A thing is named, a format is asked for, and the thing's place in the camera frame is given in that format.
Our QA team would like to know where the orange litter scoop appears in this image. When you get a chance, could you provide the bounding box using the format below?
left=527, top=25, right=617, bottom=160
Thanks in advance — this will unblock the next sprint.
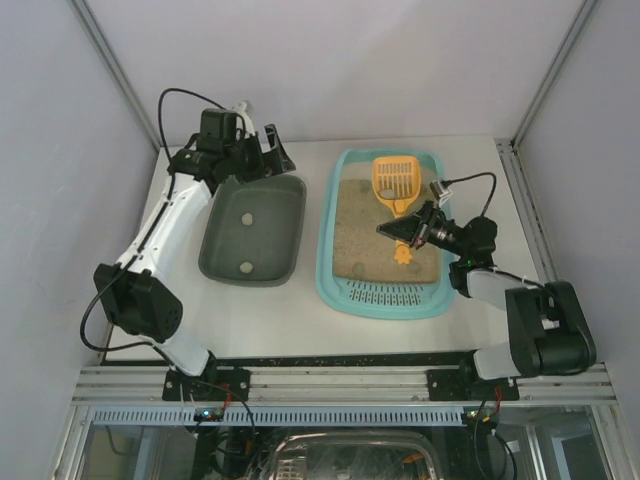
left=371, top=155, right=420, bottom=265

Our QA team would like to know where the teal litter box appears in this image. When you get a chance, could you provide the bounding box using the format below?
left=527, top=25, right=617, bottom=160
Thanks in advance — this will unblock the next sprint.
left=316, top=148, right=454, bottom=320

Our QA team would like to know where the grey plastic bin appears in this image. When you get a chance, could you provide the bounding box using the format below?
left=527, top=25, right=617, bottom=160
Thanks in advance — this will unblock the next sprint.
left=198, top=175, right=306, bottom=287

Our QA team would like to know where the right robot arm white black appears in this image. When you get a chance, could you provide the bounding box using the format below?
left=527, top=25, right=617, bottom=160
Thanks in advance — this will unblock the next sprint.
left=377, top=201, right=597, bottom=381

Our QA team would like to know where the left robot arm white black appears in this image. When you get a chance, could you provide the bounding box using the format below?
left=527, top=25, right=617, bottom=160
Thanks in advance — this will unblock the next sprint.
left=92, top=102, right=296, bottom=377

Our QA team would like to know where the metal basket below table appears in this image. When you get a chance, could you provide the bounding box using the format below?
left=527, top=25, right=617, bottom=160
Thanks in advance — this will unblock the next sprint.
left=261, top=429, right=444, bottom=479

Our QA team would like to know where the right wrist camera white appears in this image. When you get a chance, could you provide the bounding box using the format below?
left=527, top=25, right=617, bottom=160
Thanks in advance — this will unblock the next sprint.
left=429, top=179, right=453, bottom=208

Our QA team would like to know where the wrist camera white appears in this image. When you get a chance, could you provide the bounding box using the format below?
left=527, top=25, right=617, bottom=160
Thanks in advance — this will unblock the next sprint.
left=232, top=100, right=256, bottom=136
left=429, top=179, right=453, bottom=208

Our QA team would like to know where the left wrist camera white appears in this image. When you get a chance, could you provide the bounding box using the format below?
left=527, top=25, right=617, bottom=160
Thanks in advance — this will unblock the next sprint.
left=232, top=100, right=256, bottom=136

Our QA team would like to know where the aluminium right side rail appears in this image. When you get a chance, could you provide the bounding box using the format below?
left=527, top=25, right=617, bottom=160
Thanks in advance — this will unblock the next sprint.
left=495, top=139, right=560, bottom=282

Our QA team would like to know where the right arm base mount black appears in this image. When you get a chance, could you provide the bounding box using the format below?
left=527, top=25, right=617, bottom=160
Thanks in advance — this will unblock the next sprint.
left=426, top=366, right=520, bottom=401

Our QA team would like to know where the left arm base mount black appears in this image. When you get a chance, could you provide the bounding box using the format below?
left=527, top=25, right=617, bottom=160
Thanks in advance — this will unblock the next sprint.
left=161, top=367, right=251, bottom=402

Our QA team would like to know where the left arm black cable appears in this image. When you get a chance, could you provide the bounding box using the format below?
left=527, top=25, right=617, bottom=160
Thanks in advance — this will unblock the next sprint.
left=79, top=88, right=226, bottom=351

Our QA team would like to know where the aluminium rail frame front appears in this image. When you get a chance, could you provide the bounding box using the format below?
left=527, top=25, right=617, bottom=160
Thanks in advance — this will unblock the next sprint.
left=72, top=365, right=616, bottom=406

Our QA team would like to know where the blue slotted cable duct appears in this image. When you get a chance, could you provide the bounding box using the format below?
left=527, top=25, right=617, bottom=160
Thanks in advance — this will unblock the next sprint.
left=93, top=406, right=464, bottom=427

